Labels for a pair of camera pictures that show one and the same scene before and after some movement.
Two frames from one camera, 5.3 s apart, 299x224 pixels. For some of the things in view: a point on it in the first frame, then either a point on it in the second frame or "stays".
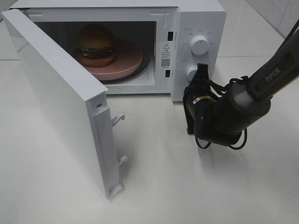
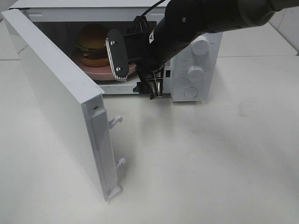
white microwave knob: [199, 45] stays
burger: [95, 43] stays
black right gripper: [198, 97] -> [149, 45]
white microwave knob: [190, 72] stays
